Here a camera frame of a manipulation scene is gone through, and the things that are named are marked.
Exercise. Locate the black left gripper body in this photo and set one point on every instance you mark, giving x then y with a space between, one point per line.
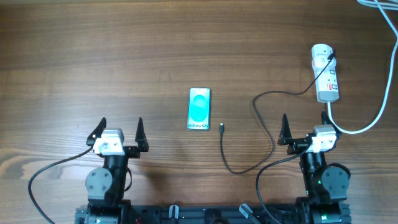
131 152

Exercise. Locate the white USB charger plug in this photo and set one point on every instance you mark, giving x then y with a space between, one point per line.
320 62

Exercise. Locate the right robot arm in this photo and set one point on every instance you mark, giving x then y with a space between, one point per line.
326 184

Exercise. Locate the white power strip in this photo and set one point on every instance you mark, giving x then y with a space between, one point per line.
326 83

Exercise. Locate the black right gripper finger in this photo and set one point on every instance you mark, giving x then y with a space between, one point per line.
285 136
326 120

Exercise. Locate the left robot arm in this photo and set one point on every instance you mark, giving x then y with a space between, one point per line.
106 185

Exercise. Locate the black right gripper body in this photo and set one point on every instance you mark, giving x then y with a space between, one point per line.
298 145

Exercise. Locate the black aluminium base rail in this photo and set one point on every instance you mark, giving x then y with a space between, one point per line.
283 213

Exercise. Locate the Galaxy S25 smartphone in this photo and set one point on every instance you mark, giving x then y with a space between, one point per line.
199 109

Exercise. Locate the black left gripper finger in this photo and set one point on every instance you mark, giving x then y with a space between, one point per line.
140 138
96 133

